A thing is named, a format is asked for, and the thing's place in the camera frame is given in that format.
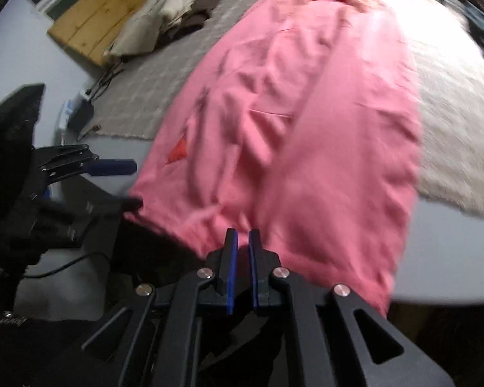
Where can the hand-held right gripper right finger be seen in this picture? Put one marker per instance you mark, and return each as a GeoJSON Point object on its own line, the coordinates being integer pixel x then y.
{"type": "Point", "coordinates": [253, 266]}

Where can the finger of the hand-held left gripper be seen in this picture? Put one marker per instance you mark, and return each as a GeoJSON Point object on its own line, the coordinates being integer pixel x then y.
{"type": "Point", "coordinates": [105, 205]}
{"type": "Point", "coordinates": [113, 167]}

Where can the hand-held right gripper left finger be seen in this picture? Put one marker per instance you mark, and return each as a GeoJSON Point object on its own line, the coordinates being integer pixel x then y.
{"type": "Point", "coordinates": [232, 266]}

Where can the pink dress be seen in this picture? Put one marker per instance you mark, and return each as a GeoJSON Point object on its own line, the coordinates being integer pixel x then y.
{"type": "Point", "coordinates": [306, 149]}

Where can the black power adapter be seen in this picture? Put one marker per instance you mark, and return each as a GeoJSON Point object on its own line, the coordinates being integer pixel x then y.
{"type": "Point", "coordinates": [82, 115]}

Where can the cream knit sweater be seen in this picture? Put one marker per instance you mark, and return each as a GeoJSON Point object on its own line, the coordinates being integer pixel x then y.
{"type": "Point", "coordinates": [153, 20]}

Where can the brown fleece garment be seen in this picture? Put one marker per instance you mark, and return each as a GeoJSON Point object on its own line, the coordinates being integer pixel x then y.
{"type": "Point", "coordinates": [197, 12]}

